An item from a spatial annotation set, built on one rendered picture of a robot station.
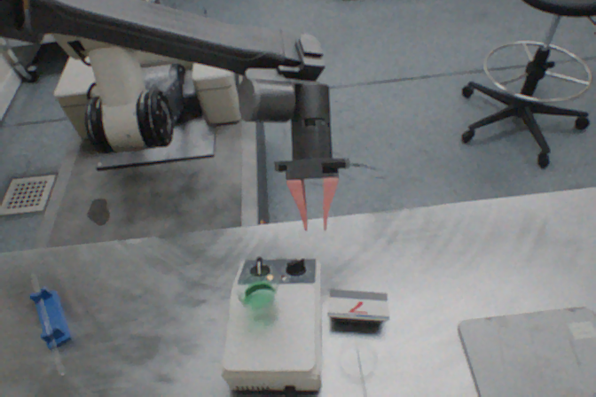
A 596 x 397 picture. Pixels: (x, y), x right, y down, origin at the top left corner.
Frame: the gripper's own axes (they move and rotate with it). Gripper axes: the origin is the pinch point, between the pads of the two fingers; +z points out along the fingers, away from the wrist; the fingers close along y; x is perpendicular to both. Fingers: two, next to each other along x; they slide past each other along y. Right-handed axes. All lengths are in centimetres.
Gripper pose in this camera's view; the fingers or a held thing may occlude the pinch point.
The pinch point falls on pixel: (315, 224)
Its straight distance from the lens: 63.4
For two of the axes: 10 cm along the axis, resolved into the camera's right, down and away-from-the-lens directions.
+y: 10.0, -0.5, -0.8
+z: 0.4, 10.0, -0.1
